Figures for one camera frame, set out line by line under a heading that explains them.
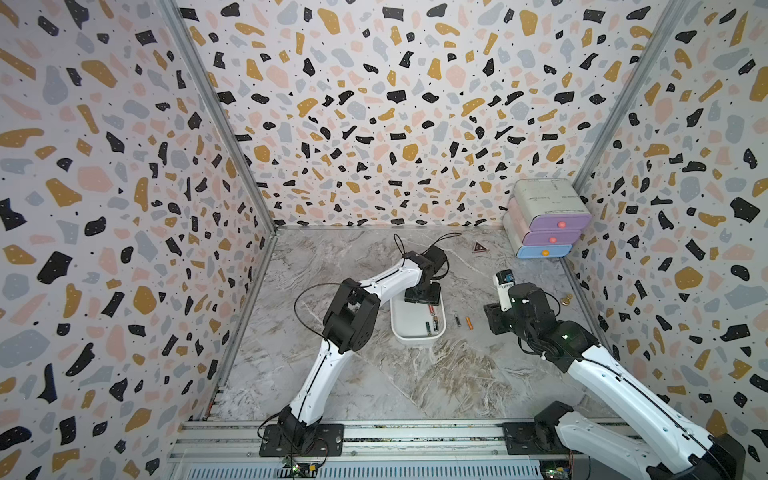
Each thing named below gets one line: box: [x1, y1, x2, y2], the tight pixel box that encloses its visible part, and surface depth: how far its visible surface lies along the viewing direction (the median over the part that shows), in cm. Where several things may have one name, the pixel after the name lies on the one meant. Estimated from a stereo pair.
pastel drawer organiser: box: [502, 178, 592, 259], surface depth 105 cm
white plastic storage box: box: [390, 289, 447, 348], surface depth 95 cm
